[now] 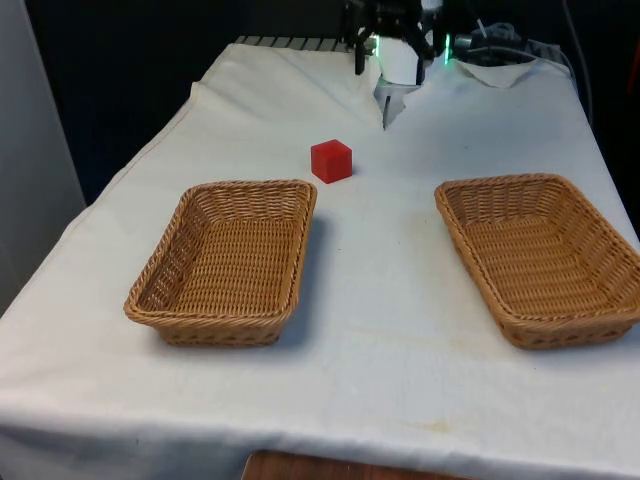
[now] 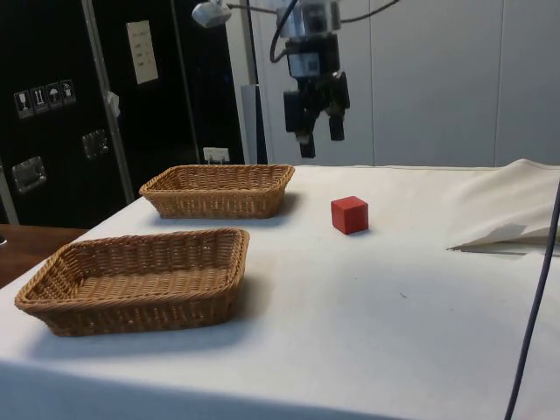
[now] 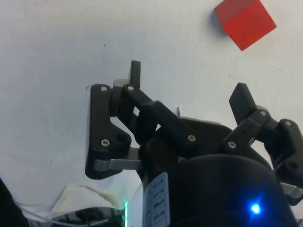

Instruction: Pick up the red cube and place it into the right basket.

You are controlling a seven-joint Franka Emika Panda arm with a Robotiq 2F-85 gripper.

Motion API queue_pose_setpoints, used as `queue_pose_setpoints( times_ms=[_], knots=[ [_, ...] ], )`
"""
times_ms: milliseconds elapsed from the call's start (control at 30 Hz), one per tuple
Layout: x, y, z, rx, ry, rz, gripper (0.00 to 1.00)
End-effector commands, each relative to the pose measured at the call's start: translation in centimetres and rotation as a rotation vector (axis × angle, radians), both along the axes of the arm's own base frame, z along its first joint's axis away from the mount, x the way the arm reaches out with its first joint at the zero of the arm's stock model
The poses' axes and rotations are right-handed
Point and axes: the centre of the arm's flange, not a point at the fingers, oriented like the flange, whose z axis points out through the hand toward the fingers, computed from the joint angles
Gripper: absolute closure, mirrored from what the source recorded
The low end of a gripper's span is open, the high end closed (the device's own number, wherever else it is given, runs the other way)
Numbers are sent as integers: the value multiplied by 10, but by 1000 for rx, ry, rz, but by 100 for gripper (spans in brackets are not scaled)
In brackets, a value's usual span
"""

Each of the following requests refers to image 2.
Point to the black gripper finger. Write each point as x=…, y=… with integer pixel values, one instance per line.
x=339, y=105
x=292, y=111

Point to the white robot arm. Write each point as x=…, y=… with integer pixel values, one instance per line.
x=312, y=17

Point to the wicker basket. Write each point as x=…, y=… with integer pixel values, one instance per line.
x=131, y=284
x=219, y=192

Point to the red wooden cube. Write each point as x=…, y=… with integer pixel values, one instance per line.
x=350, y=215

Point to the pale locker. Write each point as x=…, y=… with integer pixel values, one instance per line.
x=280, y=131
x=529, y=79

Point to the small white label holder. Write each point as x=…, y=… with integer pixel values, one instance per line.
x=216, y=154

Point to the black cabinet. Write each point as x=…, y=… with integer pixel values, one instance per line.
x=57, y=131

